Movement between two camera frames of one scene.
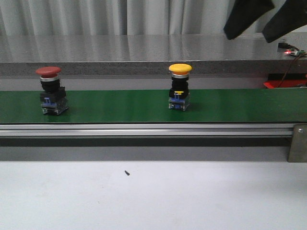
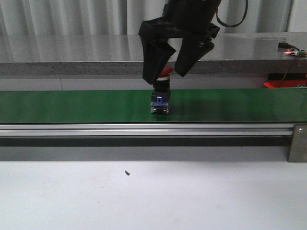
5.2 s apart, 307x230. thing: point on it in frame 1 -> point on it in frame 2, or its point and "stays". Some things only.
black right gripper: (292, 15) -> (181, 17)
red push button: (53, 96) -> (160, 92)
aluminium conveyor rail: (147, 130) stays
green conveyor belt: (276, 105) stays
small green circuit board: (294, 51) stays
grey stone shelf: (152, 55) stays
